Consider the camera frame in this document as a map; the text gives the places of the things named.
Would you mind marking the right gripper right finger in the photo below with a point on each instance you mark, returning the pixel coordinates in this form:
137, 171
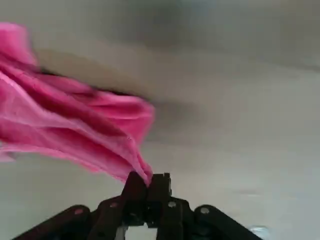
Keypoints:
175, 217

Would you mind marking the pink rag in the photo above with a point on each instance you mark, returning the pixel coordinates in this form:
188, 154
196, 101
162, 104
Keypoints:
75, 120

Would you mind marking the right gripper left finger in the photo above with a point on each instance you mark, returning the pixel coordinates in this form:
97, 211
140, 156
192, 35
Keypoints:
110, 217

